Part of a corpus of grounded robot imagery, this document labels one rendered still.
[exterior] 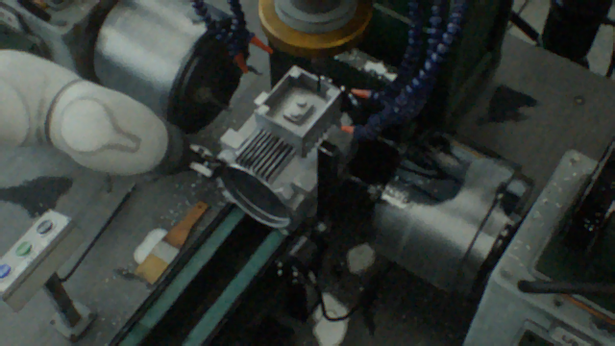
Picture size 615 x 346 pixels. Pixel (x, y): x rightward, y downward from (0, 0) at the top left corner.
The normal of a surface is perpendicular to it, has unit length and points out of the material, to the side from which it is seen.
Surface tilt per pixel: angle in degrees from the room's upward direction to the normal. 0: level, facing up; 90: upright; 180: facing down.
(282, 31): 0
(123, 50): 47
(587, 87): 0
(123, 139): 75
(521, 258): 0
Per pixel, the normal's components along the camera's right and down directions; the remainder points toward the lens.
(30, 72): 0.18, -0.75
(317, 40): 0.00, -0.54
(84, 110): -0.15, -0.31
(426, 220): -0.41, 0.14
